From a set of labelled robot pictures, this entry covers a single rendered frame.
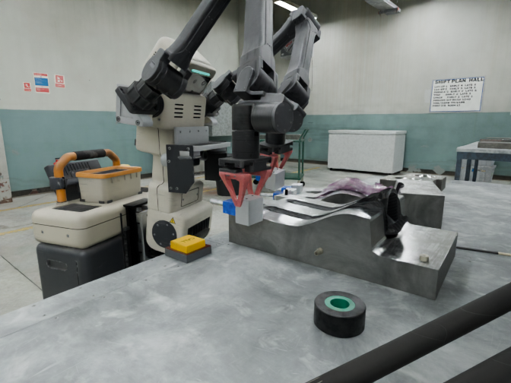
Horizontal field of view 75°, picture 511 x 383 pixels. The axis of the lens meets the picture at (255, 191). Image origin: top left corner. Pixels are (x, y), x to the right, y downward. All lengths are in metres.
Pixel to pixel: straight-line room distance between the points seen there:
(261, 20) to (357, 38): 8.15
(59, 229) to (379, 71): 7.89
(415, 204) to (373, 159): 6.53
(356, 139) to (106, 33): 5.29
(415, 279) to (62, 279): 1.14
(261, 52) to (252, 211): 0.32
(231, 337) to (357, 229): 0.33
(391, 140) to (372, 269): 6.80
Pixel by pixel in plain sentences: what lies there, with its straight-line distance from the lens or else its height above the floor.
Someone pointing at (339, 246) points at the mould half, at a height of 0.86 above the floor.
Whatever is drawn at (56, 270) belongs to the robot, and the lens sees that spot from 1.41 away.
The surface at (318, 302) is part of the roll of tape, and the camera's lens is 0.57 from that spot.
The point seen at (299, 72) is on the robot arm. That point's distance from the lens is 0.99.
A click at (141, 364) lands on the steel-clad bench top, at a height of 0.80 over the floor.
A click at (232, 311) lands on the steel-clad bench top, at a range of 0.60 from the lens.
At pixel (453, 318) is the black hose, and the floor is 0.88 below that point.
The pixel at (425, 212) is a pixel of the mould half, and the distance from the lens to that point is 1.10.
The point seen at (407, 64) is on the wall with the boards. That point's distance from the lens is 8.39.
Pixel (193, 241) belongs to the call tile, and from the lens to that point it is 0.82.
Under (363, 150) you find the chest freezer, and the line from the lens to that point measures 7.68.
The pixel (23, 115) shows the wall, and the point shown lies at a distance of 6.15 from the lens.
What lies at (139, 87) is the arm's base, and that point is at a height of 1.21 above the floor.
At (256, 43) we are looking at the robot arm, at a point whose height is 1.27.
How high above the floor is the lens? 1.12
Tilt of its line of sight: 12 degrees down
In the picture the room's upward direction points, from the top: straight up
